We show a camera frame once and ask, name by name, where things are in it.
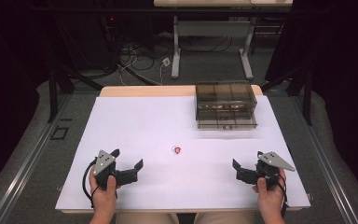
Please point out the black metal stand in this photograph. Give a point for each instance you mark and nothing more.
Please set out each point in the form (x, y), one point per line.
(304, 90)
(60, 84)

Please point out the white paper sheet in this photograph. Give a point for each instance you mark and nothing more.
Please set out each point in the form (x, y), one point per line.
(180, 174)

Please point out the dark curtain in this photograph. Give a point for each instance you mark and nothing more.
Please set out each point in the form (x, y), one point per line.
(9, 62)
(338, 62)

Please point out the person's left hand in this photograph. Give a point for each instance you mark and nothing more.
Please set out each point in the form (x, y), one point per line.
(104, 196)

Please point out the transparent grey drawer box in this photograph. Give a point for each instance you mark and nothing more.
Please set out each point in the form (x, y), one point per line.
(226, 105)

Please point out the person's right leg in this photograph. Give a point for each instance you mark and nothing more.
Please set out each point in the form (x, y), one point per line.
(225, 217)

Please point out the person's right hand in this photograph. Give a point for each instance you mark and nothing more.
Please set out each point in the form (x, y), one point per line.
(268, 197)

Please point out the white power adapter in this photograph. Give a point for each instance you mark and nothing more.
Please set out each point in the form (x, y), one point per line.
(166, 62)

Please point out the person's left leg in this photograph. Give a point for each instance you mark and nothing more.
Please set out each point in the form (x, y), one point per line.
(147, 218)

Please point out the aluminium floor rail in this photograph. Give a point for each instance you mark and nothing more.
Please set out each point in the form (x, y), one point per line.
(28, 158)
(326, 161)

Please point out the white metal-legged desk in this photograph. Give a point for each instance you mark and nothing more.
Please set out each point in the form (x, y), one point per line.
(213, 29)

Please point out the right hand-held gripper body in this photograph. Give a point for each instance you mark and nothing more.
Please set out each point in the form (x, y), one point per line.
(268, 169)

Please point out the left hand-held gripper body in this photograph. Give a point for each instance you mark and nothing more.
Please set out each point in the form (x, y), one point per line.
(105, 169)

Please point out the person's leg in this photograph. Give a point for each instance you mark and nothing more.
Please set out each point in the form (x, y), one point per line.
(147, 218)
(225, 217)

